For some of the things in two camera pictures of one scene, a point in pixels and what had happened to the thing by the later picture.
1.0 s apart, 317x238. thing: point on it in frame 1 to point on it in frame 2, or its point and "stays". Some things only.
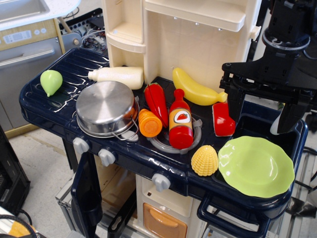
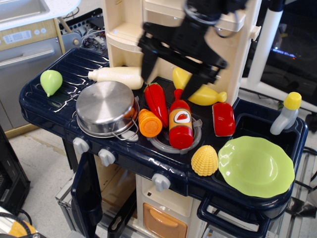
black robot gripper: x=275 y=74 to x=184 y=46
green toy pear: x=51 y=80 stays
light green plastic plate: x=257 y=167 stays
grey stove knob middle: x=106 y=157 stays
